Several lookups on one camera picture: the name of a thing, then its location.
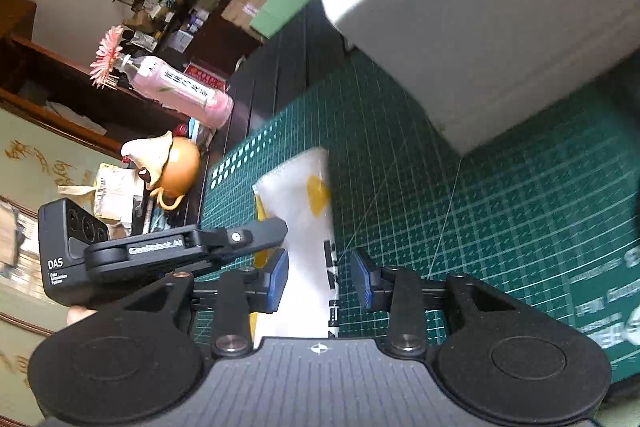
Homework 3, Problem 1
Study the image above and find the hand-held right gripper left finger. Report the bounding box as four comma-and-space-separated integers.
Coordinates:
119, 248, 291, 358

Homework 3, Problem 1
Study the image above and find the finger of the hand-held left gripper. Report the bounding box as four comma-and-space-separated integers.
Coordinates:
220, 215, 290, 264

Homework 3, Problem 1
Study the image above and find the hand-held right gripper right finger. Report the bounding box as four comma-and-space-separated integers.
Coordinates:
349, 248, 522, 358

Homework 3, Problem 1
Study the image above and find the white and yellow shopping bag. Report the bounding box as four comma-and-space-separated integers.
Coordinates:
250, 147, 352, 349

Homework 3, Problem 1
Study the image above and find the person's left hand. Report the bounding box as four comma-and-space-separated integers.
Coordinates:
66, 305, 99, 328

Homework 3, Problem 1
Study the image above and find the orange bird toy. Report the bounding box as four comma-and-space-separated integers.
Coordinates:
120, 131, 202, 212

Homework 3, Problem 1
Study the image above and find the green cutting mat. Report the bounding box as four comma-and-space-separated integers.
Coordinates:
192, 51, 640, 385

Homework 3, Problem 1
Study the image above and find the pink drink bottle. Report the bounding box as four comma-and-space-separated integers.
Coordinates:
119, 53, 235, 131

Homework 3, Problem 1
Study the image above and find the red sign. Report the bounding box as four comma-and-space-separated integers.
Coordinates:
181, 61, 229, 94

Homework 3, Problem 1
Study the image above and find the pink flower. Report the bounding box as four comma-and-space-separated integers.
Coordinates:
89, 25, 127, 92

